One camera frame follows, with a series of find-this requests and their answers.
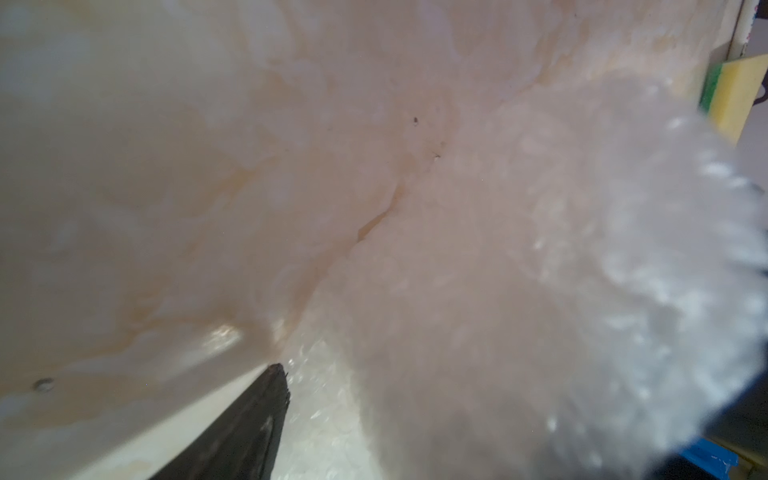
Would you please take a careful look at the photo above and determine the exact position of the blue tape dispenser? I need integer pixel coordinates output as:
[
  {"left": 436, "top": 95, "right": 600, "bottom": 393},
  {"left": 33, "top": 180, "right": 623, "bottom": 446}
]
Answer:
[{"left": 680, "top": 438, "right": 739, "bottom": 480}]

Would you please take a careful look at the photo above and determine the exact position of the yellow sponge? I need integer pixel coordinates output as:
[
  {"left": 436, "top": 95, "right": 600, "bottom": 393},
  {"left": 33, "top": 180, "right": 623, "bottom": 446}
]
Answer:
[{"left": 699, "top": 54, "right": 767, "bottom": 145}]

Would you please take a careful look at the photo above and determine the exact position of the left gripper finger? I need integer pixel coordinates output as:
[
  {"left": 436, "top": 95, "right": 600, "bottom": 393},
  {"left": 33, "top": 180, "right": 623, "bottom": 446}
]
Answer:
[{"left": 151, "top": 363, "right": 290, "bottom": 480}]

